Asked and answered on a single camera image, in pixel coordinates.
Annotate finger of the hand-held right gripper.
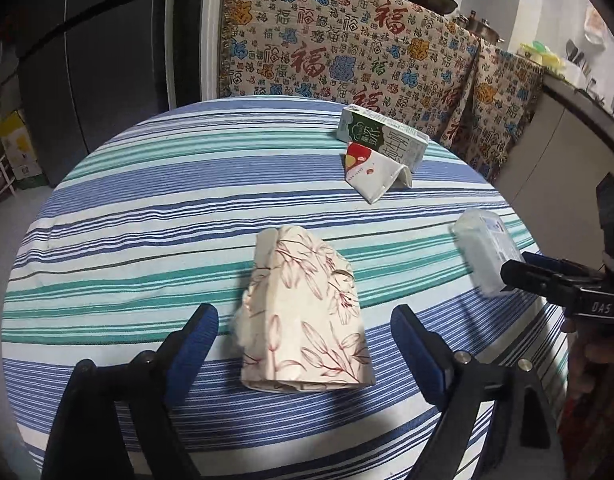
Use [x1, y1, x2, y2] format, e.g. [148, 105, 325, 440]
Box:
[501, 259, 578, 307]
[524, 252, 602, 283]

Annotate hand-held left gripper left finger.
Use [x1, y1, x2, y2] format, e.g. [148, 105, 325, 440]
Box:
[41, 304, 218, 480]

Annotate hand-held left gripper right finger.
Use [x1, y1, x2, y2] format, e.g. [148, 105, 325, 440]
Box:
[391, 305, 568, 480]

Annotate clear plastic box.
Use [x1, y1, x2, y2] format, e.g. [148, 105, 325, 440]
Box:
[449, 207, 526, 296]

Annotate floral tissue packet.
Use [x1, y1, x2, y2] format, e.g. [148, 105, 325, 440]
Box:
[232, 226, 376, 393]

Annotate person's right hand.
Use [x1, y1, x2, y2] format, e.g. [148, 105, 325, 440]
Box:
[561, 319, 608, 396]

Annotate kitchen counter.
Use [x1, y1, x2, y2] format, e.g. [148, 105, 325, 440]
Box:
[492, 72, 614, 226]

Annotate white knife block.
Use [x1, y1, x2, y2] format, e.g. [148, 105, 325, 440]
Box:
[564, 40, 602, 87]

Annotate flattened white carton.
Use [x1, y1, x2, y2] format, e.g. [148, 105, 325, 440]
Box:
[340, 141, 414, 205]

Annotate yellow green food containers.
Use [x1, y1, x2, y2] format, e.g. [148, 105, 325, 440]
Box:
[518, 40, 568, 75]

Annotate green white carton box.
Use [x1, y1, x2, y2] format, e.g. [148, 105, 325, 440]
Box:
[335, 104, 430, 172]

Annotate hanging plastic bag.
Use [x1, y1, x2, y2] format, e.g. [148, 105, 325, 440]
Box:
[584, 5, 614, 44]

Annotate steel pot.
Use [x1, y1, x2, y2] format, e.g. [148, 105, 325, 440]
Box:
[456, 10, 506, 44]

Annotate yellow cardboard box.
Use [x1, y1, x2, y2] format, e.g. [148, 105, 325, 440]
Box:
[0, 110, 44, 184]

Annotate dark grey refrigerator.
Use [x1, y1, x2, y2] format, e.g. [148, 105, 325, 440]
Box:
[12, 0, 174, 187]

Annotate patterned counter cloth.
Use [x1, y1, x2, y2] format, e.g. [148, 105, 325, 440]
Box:
[218, 0, 545, 183]

